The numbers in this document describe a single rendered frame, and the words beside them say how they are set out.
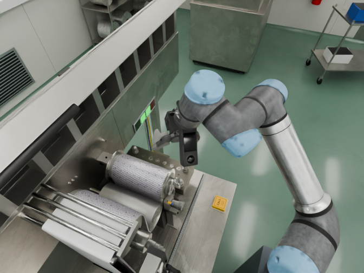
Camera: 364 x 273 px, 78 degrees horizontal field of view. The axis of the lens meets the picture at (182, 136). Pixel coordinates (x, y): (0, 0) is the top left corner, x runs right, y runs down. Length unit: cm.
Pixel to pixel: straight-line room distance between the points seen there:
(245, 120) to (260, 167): 217
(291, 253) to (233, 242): 159
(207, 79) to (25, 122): 33
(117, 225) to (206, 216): 66
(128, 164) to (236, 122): 62
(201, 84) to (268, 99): 17
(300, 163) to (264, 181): 194
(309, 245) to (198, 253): 68
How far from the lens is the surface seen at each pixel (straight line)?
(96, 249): 74
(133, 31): 34
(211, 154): 260
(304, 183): 65
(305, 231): 69
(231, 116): 46
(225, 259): 219
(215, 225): 130
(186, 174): 126
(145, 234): 80
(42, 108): 24
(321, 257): 69
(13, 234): 92
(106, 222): 76
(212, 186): 138
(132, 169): 97
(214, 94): 45
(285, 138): 58
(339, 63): 410
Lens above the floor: 212
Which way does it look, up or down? 51 degrees down
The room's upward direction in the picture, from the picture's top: straight up
